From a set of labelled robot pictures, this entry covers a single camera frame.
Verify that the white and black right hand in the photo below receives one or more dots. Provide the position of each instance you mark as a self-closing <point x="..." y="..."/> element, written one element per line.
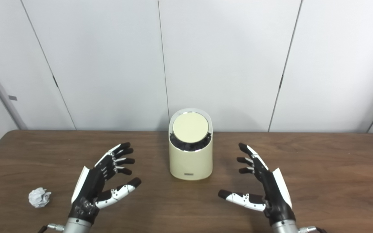
<point x="275" y="194"/>

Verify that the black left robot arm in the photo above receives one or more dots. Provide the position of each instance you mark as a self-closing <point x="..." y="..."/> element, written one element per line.
<point x="77" y="226"/>

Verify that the black bin liner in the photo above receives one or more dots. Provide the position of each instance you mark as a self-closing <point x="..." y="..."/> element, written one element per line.
<point x="186" y="146"/>

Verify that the black wall seam clip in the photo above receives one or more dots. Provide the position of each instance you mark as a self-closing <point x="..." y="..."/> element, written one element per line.
<point x="55" y="81"/>
<point x="281" y="82"/>

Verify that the cream round bin lid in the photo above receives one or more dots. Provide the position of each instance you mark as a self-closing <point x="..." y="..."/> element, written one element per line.
<point x="190" y="127"/>

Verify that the white paper ball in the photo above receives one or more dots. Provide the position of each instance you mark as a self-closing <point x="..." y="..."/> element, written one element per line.
<point x="39" y="197"/>

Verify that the cream-colored round bin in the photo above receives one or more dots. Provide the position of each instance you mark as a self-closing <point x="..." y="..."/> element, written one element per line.
<point x="190" y="161"/>

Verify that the grey wall corner strip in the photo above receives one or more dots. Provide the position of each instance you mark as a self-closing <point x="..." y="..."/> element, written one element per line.
<point x="2" y="92"/>

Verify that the white and black left hand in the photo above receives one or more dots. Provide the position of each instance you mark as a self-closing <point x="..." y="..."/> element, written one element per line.
<point x="91" y="184"/>

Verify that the small grey wall tag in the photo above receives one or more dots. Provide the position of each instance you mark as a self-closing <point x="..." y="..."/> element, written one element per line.
<point x="12" y="97"/>

